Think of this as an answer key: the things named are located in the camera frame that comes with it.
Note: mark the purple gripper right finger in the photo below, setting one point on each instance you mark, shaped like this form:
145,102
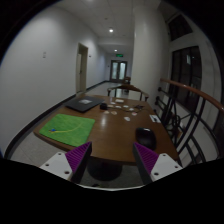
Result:
153,166

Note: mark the black table pedestal base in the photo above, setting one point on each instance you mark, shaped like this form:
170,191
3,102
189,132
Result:
103,171

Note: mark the wooden stair handrail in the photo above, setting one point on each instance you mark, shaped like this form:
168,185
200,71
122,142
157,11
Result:
202,94

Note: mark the dark window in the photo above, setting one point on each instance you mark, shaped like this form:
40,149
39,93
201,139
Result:
187,70

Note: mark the glass double door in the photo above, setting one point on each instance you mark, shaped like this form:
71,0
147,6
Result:
118,71

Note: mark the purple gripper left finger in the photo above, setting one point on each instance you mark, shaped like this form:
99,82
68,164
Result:
70,165

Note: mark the green exit sign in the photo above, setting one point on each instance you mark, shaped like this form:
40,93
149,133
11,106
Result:
119,55

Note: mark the black closed laptop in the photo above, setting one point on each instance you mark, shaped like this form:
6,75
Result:
84,104

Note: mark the small black object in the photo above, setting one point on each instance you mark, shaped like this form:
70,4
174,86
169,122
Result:
103,106

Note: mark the black computer mouse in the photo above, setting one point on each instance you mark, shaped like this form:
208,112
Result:
146,137

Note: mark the wooden chair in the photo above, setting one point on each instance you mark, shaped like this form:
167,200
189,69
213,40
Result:
129,87

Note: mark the green mouse pad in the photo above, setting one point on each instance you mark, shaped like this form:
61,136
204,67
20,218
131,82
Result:
67,129

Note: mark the white paper card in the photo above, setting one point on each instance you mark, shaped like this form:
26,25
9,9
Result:
155,118

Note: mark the side doorway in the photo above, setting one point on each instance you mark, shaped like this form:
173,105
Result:
81,68

